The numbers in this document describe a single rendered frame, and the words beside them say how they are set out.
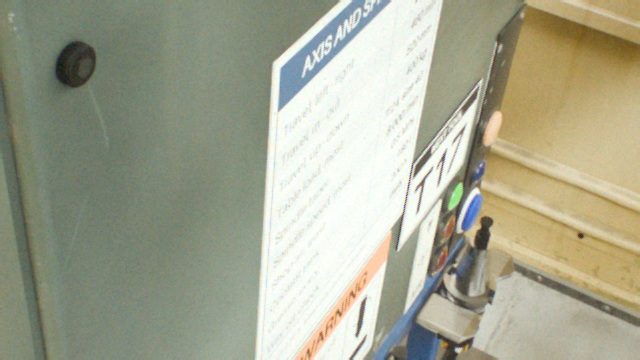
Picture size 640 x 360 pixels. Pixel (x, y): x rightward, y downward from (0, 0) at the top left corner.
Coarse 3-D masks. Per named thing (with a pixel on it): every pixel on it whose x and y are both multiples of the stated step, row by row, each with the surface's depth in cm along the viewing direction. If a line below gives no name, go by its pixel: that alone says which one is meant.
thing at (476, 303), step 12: (456, 264) 124; (444, 276) 123; (492, 276) 124; (444, 288) 122; (492, 288) 122; (456, 300) 121; (468, 300) 120; (480, 300) 121; (492, 300) 123; (480, 312) 122
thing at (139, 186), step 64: (0, 0) 22; (64, 0) 24; (128, 0) 26; (192, 0) 29; (256, 0) 32; (320, 0) 37; (448, 0) 51; (512, 0) 63; (0, 64) 24; (64, 64) 24; (128, 64) 27; (192, 64) 30; (256, 64) 34; (448, 64) 56; (0, 128) 25; (64, 128) 26; (128, 128) 29; (192, 128) 32; (256, 128) 36; (0, 192) 26; (64, 192) 27; (128, 192) 30; (192, 192) 34; (256, 192) 39; (0, 256) 28; (64, 256) 28; (128, 256) 32; (192, 256) 36; (256, 256) 41; (0, 320) 30; (64, 320) 30; (128, 320) 33; (192, 320) 38; (256, 320) 44; (320, 320) 53; (384, 320) 67
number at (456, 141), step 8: (464, 120) 64; (464, 128) 65; (456, 136) 64; (464, 136) 66; (448, 144) 63; (456, 144) 65; (464, 144) 67; (440, 152) 62; (448, 152) 64; (456, 152) 66; (440, 160) 63; (448, 160) 65; (456, 160) 67; (440, 168) 63; (448, 168) 65; (432, 176) 62; (440, 176) 64; (448, 176) 66; (432, 184) 63; (440, 184) 65; (432, 192) 64
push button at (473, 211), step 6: (474, 198) 75; (480, 198) 76; (474, 204) 75; (480, 204) 76; (468, 210) 75; (474, 210) 75; (480, 210) 77; (468, 216) 75; (474, 216) 76; (462, 222) 75; (468, 222) 75; (474, 222) 76; (462, 228) 76; (468, 228) 76
